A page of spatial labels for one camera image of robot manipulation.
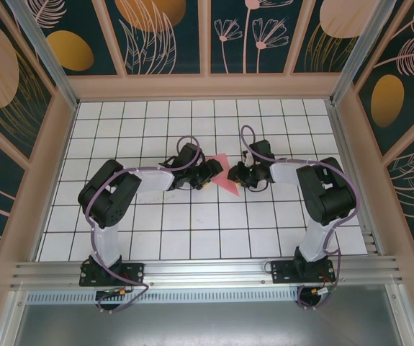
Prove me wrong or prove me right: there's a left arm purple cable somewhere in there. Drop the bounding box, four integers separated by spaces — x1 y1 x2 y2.
85 135 204 314

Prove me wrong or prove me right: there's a black controller board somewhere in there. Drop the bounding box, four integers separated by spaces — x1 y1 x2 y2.
96 287 135 301
309 285 337 297

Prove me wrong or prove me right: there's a slotted grey cable duct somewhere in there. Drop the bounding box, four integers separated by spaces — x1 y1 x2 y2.
26 290 301 306

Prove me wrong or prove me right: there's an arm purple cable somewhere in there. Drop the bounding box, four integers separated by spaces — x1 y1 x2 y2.
240 124 359 311
85 135 204 314

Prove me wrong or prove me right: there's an aluminium frame post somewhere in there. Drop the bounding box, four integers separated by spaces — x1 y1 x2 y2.
328 0 398 107
4 0 81 111

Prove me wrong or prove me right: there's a grey metal sheet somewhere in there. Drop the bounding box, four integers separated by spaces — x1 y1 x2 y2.
0 284 414 346

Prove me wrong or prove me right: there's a pink cloth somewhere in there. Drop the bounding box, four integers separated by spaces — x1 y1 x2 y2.
208 154 242 198

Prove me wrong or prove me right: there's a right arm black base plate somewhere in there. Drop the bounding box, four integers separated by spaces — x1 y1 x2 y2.
270 259 336 285

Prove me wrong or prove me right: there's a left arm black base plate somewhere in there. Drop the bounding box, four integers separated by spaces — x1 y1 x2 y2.
78 262 146 288

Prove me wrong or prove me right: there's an aluminium mounting rail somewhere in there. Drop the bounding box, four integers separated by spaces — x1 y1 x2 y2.
10 255 404 289

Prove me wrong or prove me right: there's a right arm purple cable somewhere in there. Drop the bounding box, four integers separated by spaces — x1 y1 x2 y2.
240 124 359 311

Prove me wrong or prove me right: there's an aluminium side rail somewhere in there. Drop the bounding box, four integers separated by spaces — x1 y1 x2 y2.
327 100 386 257

